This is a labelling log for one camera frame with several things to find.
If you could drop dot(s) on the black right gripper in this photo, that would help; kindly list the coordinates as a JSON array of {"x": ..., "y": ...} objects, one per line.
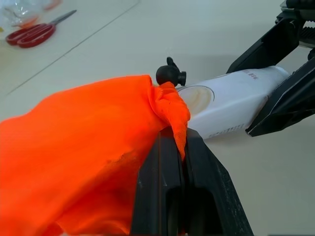
[{"x": 306, "y": 12}]

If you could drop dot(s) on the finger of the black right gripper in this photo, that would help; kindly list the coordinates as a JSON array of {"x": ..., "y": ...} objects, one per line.
[{"x": 288, "y": 105}]

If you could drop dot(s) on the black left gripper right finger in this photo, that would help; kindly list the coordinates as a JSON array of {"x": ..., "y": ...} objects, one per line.
[{"x": 209, "y": 186}]

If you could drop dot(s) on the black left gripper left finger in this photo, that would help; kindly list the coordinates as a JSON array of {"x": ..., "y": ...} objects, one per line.
[{"x": 152, "y": 186}]

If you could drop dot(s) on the white squeeze tube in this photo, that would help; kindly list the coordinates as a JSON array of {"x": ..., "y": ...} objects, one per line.
[{"x": 231, "y": 103}]

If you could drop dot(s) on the clear plastic bag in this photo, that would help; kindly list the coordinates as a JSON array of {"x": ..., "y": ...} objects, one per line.
[{"x": 19, "y": 12}]

